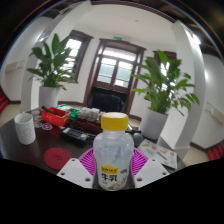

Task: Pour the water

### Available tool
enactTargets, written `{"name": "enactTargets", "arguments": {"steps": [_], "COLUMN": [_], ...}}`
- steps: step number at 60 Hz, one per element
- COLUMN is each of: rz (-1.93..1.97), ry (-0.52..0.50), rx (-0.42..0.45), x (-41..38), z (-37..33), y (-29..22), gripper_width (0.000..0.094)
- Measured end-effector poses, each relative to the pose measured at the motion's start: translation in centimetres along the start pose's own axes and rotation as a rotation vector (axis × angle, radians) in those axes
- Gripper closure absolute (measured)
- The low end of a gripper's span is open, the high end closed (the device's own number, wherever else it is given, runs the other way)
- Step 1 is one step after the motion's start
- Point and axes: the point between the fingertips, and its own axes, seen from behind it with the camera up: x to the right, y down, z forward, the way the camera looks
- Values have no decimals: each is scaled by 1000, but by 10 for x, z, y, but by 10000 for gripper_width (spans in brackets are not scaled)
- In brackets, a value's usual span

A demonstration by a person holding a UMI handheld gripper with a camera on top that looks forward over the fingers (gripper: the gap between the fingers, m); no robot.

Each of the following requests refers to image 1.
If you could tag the white speckled cup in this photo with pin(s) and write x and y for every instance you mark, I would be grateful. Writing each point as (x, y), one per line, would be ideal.
(25, 130)

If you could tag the small round orange coaster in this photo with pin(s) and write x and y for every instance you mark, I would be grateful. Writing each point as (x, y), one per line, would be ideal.
(38, 118)

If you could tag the black flat device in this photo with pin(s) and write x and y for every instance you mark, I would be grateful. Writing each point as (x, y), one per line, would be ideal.
(74, 136)

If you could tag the green and white package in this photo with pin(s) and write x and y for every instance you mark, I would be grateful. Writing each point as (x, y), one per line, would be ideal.
(66, 107)

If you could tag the green exit sign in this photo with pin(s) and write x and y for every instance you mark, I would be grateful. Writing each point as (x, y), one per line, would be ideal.
(117, 38)

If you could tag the grey headphones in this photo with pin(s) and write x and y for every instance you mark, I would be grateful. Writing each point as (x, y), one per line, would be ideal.
(137, 137)

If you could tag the green plant in white pot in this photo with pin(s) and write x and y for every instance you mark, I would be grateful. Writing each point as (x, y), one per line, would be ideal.
(50, 71)
(161, 90)

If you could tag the red plastic basket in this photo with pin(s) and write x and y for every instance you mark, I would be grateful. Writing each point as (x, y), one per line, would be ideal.
(55, 117)

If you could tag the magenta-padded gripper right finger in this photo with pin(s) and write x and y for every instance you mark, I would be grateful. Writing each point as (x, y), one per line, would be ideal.
(151, 171)

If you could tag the black office chair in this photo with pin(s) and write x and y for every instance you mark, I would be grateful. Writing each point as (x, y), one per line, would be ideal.
(106, 101)

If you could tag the white wall-mounted box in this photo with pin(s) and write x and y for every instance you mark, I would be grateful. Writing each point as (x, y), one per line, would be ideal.
(215, 113)
(14, 66)

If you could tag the small round purple coaster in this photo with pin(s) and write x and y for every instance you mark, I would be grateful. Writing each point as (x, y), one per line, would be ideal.
(47, 126)

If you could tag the printed paper leaflet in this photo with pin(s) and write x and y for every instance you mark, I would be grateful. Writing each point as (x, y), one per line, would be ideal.
(160, 154)

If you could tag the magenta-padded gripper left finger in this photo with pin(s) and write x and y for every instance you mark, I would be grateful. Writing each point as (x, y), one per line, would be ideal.
(75, 171)

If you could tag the dark tray with small cups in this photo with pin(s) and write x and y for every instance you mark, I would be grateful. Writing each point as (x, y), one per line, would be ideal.
(87, 116)

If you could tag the clear bottle with yellow cap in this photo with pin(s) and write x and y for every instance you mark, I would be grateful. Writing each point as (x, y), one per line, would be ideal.
(113, 153)

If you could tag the dark wooden double door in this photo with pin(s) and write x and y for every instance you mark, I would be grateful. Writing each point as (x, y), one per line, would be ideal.
(115, 70)

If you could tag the flat round red coaster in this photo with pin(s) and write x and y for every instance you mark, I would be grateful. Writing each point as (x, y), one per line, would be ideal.
(57, 158)

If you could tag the dark-framed window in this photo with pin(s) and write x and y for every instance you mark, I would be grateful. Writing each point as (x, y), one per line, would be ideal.
(170, 56)
(75, 50)

